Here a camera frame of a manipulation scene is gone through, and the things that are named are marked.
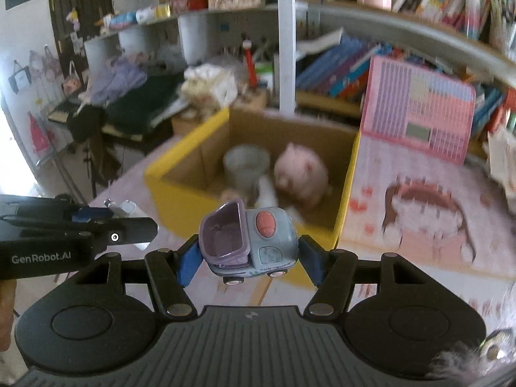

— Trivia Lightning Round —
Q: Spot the purple and blue toy truck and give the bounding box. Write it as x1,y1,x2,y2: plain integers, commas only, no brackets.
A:
199,198,300,287

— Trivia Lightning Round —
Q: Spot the wide tape roll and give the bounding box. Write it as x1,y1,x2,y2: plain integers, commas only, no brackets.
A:
223,144,271,190

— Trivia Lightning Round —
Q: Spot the pink pig plush toy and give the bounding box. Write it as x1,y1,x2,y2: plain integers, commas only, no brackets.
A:
273,142,333,210

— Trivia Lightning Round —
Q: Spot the grey fluffy cloth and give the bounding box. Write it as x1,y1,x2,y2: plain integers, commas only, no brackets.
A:
427,328,516,387

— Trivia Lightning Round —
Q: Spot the stack of papers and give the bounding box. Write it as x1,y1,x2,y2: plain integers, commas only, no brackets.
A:
486,129,516,194

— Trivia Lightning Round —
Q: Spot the white shelf unit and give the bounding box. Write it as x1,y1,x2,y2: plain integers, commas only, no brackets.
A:
83,0,516,117

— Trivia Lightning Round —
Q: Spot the yellow cardboard box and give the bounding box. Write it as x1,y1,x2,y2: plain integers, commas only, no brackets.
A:
145,107,361,287

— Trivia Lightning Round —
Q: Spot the floral tissue pack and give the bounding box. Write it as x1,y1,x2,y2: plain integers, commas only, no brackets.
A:
181,62,238,109

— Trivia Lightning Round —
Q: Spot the wooden chessboard box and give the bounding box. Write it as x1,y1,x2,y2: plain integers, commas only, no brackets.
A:
171,89,269,135

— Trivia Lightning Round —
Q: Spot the row of children's books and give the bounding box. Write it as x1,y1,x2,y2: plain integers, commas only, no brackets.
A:
296,28,516,138

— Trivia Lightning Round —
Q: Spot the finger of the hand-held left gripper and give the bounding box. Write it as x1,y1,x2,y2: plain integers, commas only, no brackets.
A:
54,195,111,223
91,217,158,251

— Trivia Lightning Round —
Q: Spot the small white bottle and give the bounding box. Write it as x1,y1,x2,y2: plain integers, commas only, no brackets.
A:
104,200,138,218

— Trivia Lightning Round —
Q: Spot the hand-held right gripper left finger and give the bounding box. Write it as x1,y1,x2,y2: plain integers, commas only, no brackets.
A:
72,239,202,318

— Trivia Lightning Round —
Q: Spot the pile of clothes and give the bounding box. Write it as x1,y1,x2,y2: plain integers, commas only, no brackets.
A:
66,46,188,142

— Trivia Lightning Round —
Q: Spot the pink learning board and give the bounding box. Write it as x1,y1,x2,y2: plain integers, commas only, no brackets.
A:
359,55,477,166

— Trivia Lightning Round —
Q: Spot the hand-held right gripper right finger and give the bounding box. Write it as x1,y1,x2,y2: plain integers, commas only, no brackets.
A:
299,234,439,320

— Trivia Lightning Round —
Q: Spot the white printed desk mat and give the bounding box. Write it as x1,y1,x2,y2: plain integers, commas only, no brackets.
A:
250,131,516,355

